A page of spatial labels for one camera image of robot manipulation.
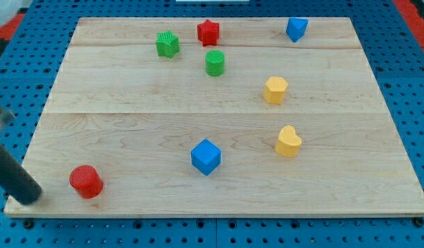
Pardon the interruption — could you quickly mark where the blue cube block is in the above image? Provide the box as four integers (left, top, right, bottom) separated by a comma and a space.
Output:
190, 139, 221, 176

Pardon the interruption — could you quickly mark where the wooden board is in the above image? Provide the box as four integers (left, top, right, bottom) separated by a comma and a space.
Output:
4, 17, 424, 218

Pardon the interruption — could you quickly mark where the green cylinder block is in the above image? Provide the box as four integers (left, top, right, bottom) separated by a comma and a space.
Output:
205, 50, 225, 76

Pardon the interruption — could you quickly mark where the yellow hexagon block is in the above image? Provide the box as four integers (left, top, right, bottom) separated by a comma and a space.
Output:
263, 76, 288, 105

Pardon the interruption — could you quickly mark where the yellow heart block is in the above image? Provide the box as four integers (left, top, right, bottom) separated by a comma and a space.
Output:
274, 125, 302, 158

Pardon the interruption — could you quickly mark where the green star block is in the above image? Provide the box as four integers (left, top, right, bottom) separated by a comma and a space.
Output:
156, 30, 179, 58

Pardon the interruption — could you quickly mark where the red star block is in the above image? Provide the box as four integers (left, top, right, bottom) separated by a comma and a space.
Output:
196, 19, 220, 46

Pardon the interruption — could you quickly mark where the blue triangular prism block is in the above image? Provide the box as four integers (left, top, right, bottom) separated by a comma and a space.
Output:
285, 17, 308, 43

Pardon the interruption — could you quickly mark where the red cylinder block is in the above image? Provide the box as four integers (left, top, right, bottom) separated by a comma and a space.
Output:
69, 165, 103, 199

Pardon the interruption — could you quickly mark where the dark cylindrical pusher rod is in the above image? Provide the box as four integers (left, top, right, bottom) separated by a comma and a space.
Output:
0, 106, 42, 205

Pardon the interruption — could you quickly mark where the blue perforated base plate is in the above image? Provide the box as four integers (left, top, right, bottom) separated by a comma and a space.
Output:
0, 0, 424, 247

